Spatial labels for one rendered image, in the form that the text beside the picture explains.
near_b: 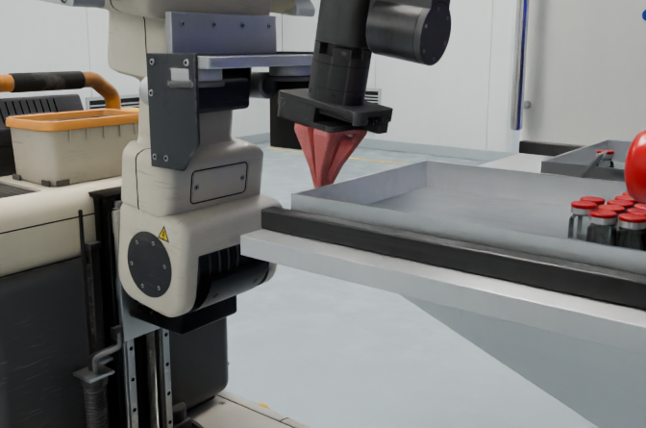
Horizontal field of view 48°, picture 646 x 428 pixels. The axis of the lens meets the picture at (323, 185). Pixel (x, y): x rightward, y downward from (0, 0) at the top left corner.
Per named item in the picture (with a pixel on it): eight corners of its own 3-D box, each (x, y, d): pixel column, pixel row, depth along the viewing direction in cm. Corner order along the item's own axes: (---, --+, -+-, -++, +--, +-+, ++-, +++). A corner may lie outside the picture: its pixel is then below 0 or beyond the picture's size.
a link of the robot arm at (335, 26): (345, -19, 73) (311, -24, 68) (404, -11, 69) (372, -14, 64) (335, 49, 75) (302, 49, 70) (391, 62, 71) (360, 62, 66)
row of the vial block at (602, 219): (664, 228, 70) (669, 181, 69) (608, 273, 56) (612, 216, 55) (640, 224, 71) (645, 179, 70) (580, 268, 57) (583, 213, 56)
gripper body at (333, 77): (355, 132, 67) (367, 53, 65) (274, 108, 73) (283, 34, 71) (392, 126, 72) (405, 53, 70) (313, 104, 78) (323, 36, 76)
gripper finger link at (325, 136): (319, 205, 71) (333, 113, 68) (266, 185, 75) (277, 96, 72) (359, 194, 76) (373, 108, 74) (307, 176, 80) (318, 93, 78)
